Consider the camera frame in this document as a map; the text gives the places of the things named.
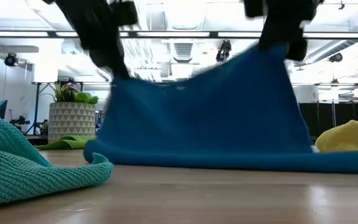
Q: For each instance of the green microfiber towel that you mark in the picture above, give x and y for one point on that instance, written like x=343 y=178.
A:
x=67 y=143

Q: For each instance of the black overhead camera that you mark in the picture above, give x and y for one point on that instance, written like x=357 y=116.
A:
x=224 y=49

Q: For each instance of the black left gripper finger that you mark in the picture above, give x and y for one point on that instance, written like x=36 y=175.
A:
x=117 y=68

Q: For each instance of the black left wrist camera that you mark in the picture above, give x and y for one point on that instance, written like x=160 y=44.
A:
x=124 y=12

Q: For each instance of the yellow microfiber towel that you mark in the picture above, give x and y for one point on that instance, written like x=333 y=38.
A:
x=346 y=137

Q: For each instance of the black room partition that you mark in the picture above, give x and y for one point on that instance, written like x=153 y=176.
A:
x=337 y=118

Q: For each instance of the teal microfiber towel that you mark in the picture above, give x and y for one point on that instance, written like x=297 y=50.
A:
x=26 y=168

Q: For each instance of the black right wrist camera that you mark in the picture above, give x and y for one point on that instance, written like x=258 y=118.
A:
x=254 y=8

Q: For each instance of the triangle-patterned planter with plant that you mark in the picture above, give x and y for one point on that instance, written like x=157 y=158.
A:
x=71 y=121

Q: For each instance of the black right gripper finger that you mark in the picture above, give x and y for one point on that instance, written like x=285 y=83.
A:
x=297 y=48
x=273 y=35

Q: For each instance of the blue microfiber towel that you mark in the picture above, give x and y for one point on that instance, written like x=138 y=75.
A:
x=197 y=124

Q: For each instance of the black ceiling spotlight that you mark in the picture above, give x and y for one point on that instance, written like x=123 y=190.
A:
x=10 y=59
x=336 y=57

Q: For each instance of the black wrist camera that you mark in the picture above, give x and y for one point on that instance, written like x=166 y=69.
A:
x=124 y=12
x=254 y=8

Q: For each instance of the black overhead frame bar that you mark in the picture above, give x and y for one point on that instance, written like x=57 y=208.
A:
x=213 y=34

